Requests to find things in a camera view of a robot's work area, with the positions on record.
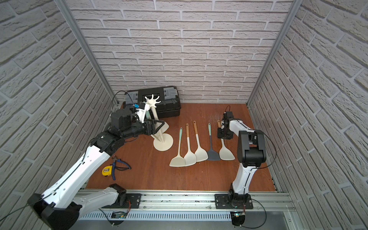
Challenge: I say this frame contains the cream utensil rack stand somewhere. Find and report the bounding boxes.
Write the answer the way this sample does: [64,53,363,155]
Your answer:
[145,94,173,151]

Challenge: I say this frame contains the cream ladle wooden handle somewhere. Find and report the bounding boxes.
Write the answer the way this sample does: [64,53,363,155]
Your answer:
[217,119,236,161]

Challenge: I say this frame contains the grey spatula green handle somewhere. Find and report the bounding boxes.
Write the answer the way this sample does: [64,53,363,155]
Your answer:
[207,123,220,161]

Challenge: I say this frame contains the cream slotted turner wooden handle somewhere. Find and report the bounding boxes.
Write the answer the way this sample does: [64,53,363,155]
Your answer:
[193,121,208,162]

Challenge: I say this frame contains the cream spatula green handle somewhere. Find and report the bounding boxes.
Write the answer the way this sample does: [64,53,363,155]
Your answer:
[169,128,186,167]

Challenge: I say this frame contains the cream spatula wooden handle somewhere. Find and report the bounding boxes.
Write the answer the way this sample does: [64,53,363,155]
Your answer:
[184,123,196,166]

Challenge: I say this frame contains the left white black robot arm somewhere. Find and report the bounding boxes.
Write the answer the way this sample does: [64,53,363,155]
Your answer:
[26,107,165,230]

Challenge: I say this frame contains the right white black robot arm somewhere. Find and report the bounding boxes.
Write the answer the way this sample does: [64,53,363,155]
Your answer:
[217,111,271,209]

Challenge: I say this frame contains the black plastic toolbox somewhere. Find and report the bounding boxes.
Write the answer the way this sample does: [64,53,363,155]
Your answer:
[123,86,182,119]

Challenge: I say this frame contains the yellow tape measure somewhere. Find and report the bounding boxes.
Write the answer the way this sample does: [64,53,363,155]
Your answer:
[102,165,113,177]

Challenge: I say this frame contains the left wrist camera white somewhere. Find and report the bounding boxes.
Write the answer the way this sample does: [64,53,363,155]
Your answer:
[134,102,150,123]

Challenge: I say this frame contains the blue handled pliers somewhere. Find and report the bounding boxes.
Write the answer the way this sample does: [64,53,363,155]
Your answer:
[111,156,132,181]

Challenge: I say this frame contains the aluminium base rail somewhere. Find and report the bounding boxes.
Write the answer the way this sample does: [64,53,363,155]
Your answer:
[80,190,296,221]

